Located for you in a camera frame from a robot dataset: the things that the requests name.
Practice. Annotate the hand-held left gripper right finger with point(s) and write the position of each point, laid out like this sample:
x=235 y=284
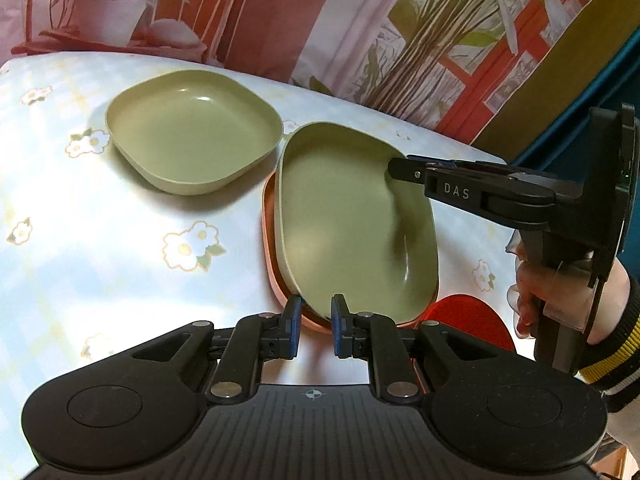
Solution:
x=339 y=325

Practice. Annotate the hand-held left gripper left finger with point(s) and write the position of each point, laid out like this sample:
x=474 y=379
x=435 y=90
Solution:
x=295 y=322

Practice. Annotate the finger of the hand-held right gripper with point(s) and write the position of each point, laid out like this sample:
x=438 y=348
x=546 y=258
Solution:
x=490 y=166
x=465 y=192

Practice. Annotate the orange square plate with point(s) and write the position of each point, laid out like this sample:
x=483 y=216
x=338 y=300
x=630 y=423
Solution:
x=268 y=240

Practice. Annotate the green square plate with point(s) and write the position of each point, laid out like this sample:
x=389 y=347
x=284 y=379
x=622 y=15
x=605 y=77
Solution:
x=192 y=130
x=350 y=220

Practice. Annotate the red bowl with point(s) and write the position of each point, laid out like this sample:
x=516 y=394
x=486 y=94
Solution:
x=475 y=320

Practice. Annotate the person's right forearm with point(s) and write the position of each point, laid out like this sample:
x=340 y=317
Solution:
x=620 y=355

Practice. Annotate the person's right hand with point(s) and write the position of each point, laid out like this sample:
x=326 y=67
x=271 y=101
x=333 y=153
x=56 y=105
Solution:
x=527 y=295

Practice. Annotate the blue curtain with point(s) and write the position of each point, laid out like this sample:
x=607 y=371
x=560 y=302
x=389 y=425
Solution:
x=575 y=90

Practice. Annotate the floral checked tablecloth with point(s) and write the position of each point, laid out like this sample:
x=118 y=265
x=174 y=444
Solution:
x=100 y=260

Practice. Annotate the printed room backdrop cloth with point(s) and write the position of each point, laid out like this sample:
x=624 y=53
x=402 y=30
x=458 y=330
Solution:
x=300 y=20

